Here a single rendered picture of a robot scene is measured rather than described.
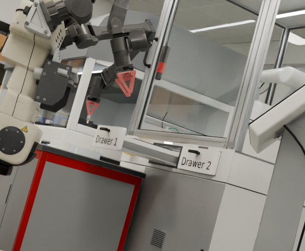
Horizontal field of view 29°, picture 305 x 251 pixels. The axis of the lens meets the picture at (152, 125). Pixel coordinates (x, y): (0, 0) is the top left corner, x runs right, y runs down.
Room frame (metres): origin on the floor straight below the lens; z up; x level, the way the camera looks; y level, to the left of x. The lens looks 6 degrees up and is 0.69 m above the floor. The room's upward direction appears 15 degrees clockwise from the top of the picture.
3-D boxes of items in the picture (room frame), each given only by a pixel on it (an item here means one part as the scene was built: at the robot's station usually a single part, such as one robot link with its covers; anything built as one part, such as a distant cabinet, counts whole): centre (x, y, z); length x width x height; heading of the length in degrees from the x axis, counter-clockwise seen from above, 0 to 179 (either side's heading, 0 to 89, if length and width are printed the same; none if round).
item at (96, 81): (3.11, 0.33, 1.15); 0.07 x 0.06 x 0.07; 161
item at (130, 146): (2.95, 0.00, 0.86); 0.40 x 0.26 x 0.06; 119
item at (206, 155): (2.73, -0.25, 0.87); 0.29 x 0.02 x 0.11; 29
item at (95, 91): (3.11, 0.34, 1.09); 0.10 x 0.07 x 0.07; 12
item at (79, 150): (3.10, 0.29, 0.78); 0.12 x 0.08 x 0.04; 104
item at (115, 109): (4.67, 0.44, 1.13); 1.78 x 1.14 x 0.45; 29
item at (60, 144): (2.95, 0.40, 0.78); 0.07 x 0.07 x 0.04
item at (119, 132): (2.85, 0.19, 0.87); 0.29 x 0.02 x 0.11; 29
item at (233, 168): (3.21, -0.54, 0.87); 1.02 x 0.95 x 0.14; 29
